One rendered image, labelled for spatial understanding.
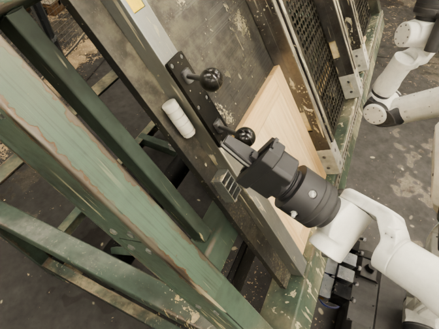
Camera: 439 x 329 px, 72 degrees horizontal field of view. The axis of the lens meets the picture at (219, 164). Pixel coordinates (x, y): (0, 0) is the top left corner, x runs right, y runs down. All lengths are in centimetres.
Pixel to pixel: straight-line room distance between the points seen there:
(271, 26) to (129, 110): 212
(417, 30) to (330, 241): 67
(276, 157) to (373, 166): 216
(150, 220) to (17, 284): 179
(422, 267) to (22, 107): 55
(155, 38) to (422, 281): 54
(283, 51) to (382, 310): 141
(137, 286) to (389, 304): 131
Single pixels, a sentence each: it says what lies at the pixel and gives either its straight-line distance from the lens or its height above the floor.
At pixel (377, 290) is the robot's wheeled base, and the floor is 19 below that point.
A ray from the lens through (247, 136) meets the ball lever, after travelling 52.
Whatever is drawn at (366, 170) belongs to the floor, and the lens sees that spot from 256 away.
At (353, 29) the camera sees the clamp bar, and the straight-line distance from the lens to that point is 170.
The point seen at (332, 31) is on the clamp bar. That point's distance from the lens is 145.
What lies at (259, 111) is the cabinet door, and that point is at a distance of 83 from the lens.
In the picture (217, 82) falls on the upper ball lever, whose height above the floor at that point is 155.
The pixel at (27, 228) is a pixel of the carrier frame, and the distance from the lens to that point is 137.
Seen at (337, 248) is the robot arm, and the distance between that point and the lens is 56.
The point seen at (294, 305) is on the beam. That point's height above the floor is 90.
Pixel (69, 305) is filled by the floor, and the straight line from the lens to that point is 206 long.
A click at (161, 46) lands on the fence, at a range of 58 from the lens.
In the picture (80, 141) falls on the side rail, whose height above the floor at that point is 153.
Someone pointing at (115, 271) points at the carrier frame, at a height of 79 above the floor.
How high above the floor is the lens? 182
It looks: 51 degrees down
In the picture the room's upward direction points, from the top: straight up
